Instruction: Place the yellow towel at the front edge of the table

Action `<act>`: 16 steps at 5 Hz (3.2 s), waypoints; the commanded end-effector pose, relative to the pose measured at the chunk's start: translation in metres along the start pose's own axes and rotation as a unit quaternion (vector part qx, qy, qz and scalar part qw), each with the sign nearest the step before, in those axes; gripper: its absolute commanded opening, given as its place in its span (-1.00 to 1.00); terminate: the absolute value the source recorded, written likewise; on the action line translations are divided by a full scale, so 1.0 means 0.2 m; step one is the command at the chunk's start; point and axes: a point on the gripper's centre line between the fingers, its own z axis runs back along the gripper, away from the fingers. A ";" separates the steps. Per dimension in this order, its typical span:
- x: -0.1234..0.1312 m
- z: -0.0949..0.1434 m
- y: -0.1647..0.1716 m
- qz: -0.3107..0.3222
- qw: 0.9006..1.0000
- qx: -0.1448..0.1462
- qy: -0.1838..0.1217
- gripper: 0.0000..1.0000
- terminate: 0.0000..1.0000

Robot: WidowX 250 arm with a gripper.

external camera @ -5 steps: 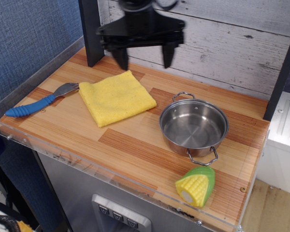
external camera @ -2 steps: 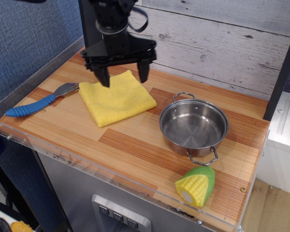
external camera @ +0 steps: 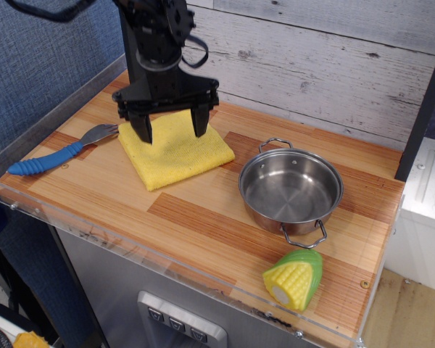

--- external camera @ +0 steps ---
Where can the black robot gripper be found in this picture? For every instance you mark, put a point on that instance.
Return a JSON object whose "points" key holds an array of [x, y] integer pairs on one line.
{"points": [[172, 90]]}

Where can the yellow cloth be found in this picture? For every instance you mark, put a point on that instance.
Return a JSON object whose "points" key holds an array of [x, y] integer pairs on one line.
{"points": [[176, 153]]}

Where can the stainless steel pot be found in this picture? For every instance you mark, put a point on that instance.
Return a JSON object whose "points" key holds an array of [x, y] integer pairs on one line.
{"points": [[291, 192]]}

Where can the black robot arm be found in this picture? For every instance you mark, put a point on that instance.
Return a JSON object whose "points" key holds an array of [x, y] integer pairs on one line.
{"points": [[154, 34]]}

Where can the clear acrylic table guard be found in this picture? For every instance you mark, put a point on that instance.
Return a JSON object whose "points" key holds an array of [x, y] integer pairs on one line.
{"points": [[199, 233]]}

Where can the toy corn cob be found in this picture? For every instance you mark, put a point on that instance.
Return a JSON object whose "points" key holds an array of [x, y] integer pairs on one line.
{"points": [[294, 279]]}

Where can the silver button control panel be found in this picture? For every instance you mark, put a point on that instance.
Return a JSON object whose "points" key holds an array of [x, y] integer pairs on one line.
{"points": [[172, 326]]}

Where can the yellow and black object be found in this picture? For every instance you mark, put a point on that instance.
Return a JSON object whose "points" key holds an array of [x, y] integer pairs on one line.
{"points": [[23, 340]]}

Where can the white cabinet at right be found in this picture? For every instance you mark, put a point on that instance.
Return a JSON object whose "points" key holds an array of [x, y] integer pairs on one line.
{"points": [[411, 249]]}

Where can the blue handled metal spork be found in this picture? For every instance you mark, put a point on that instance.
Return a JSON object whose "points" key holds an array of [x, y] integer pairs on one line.
{"points": [[42, 164]]}

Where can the grey metal side rail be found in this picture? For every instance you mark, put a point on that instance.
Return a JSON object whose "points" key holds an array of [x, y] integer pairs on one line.
{"points": [[32, 137]]}

